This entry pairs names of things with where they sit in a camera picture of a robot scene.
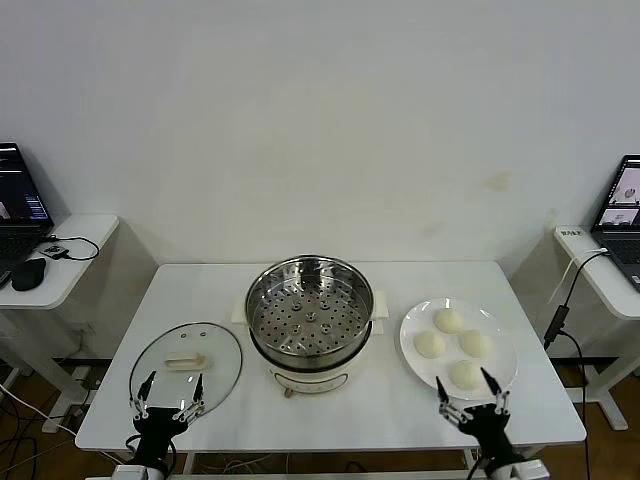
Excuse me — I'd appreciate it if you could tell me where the glass lid with cream handle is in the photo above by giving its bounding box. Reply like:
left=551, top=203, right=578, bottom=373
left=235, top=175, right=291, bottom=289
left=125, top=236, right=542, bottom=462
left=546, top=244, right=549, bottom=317
left=128, top=321, right=244, bottom=425

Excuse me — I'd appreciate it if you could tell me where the white laptop cable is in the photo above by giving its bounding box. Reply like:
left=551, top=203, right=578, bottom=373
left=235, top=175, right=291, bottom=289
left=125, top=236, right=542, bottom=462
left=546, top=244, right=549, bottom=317
left=548, top=246, right=609, bottom=304

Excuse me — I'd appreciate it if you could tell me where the black cable with adapter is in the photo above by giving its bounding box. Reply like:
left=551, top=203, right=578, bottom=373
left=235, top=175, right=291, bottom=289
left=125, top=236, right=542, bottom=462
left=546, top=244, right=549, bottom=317
left=543, top=249, right=609, bottom=436

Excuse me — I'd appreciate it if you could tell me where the perforated steel steamer basket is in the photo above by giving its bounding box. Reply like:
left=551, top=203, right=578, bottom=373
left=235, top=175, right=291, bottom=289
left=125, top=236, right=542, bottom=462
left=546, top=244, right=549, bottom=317
left=243, top=254, right=375, bottom=366

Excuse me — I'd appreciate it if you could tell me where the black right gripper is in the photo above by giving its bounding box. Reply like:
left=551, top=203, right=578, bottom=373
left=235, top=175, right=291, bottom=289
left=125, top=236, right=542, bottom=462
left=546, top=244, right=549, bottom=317
left=434, top=367, right=517, bottom=470

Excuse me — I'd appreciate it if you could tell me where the black open laptop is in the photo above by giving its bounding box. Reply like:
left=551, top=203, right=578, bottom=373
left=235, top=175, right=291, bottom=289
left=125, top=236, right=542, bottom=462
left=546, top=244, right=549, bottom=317
left=0, top=142, right=56, bottom=274

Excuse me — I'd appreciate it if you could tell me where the white round plate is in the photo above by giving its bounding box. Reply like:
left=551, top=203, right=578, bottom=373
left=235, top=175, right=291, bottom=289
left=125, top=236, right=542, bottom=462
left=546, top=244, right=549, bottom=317
left=398, top=297, right=519, bottom=400

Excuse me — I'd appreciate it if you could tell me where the white steamed baozi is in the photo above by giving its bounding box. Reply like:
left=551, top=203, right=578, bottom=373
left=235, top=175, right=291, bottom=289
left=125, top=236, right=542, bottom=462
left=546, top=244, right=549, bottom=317
left=458, top=329, right=493, bottom=359
left=414, top=330, right=446, bottom=359
left=432, top=308, right=464, bottom=334
left=449, top=359, right=485, bottom=390

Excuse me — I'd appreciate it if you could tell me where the black computer mouse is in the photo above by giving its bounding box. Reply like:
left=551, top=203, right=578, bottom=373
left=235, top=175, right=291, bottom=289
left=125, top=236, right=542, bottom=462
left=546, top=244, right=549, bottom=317
left=10, top=257, right=47, bottom=292

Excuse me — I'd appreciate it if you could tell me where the grey open laptop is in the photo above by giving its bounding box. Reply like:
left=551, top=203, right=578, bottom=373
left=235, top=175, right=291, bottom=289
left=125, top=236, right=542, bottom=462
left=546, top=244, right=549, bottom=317
left=589, top=153, right=640, bottom=294

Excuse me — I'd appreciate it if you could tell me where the white table frame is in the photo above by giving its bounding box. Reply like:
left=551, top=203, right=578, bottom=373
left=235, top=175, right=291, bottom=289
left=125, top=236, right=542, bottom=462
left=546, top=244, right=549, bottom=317
left=182, top=447, right=489, bottom=480

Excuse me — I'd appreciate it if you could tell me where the white side desk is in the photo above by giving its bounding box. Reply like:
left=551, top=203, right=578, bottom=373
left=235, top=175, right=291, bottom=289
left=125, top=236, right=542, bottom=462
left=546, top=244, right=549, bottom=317
left=0, top=214, right=120, bottom=434
left=552, top=224, right=640, bottom=432

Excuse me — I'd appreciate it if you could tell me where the black hub cable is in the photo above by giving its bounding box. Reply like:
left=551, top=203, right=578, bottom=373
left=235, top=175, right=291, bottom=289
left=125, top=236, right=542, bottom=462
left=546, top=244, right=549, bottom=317
left=49, top=234, right=100, bottom=262

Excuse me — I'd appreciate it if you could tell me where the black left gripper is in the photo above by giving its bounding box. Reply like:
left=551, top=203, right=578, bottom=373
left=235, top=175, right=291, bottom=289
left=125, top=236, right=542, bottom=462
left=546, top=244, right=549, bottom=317
left=128, top=370, right=207, bottom=465

